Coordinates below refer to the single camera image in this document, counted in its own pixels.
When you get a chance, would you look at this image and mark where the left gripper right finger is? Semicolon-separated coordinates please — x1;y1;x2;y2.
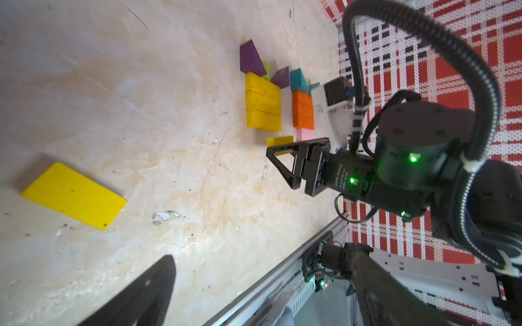
352;246;449;325

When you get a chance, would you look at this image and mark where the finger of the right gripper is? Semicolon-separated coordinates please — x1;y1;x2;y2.
266;153;304;190
266;137;330;157

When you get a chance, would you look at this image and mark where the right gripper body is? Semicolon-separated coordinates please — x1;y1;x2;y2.
297;145;381;198

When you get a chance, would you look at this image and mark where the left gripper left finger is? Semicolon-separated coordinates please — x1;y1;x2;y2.
80;255;176;325

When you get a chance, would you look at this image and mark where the yellow short block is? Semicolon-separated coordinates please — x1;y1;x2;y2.
266;136;294;156

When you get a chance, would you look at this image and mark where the pink block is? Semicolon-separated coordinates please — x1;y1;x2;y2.
296;128;314;142

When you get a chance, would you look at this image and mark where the orange block top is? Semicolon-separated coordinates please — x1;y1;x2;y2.
292;90;313;107

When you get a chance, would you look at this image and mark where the orange block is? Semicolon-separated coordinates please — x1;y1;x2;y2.
293;115;315;130
292;102;314;118
292;90;313;107

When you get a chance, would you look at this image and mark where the yellow long block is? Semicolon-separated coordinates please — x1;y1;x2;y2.
245;73;281;101
246;109;282;132
246;91;281;116

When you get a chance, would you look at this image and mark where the purple triangle block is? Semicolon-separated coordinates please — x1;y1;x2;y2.
240;40;267;77
271;66;290;89

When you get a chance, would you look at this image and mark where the teal triangle block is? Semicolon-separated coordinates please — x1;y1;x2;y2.
290;68;309;93
307;82;321;95

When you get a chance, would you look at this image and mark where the green cylinder block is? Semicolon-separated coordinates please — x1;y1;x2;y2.
262;61;271;81

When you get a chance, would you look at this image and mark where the yellow small block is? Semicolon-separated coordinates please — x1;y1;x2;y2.
20;162;127;230

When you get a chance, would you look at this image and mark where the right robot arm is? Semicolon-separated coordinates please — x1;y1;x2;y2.
266;1;521;278

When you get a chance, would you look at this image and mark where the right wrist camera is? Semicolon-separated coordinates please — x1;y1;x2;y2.
311;76;367;154

